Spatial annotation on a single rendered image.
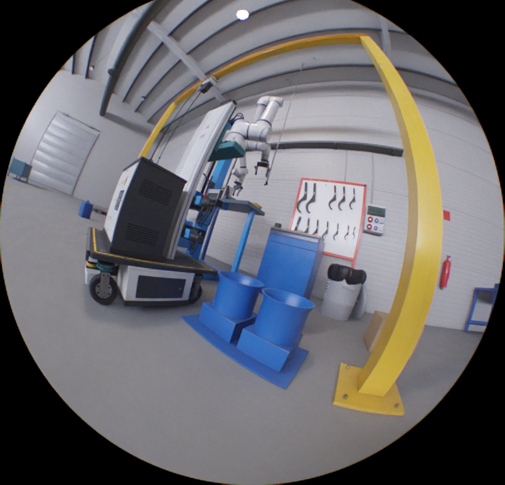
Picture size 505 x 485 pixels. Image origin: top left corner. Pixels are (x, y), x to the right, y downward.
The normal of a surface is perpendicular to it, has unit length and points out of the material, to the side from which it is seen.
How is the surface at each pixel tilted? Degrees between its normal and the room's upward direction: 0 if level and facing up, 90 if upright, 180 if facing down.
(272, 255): 90
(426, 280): 90
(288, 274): 90
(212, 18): 174
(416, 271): 90
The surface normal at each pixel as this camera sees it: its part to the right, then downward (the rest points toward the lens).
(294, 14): -0.34, 0.92
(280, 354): -0.51, -0.23
